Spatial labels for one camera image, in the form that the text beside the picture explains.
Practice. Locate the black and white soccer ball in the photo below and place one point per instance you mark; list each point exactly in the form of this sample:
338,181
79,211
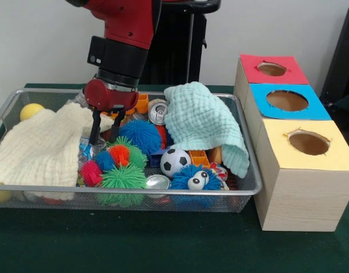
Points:
174,163

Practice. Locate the blue spiky ball with eyes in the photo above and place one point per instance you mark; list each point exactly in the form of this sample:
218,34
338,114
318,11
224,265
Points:
181,182

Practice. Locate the long orange toy block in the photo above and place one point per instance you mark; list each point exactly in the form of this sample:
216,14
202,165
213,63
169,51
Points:
142,102

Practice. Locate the multicoloured spiky caterpillar toy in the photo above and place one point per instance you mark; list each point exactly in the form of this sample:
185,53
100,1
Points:
120,155

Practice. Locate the blue spiky rubber ball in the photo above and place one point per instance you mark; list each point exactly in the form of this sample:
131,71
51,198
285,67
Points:
143,133

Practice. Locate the dark green tablecloth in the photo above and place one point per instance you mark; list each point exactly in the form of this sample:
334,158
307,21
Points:
162,244

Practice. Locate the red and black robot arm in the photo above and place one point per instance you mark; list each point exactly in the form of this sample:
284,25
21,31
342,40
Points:
120,57

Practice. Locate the green spiky rubber ball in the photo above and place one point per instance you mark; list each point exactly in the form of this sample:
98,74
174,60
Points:
123,177

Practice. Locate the cream muslin cloth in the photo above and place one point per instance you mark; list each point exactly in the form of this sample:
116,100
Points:
40,148

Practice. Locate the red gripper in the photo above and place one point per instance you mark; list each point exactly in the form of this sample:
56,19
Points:
114,99

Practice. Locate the small yellow ball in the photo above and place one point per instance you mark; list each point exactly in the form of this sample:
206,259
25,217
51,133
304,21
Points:
30,112

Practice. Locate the mint muslin cloth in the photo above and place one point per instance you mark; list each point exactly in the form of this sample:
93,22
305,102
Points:
202,128

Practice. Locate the wooden box with three holes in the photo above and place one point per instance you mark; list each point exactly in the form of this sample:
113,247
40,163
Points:
305,199

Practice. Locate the black equipment case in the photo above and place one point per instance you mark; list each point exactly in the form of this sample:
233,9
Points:
342,71

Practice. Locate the clear plastic packet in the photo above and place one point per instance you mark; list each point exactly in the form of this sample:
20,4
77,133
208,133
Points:
87,150

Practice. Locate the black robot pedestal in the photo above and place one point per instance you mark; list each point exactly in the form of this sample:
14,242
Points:
191,57

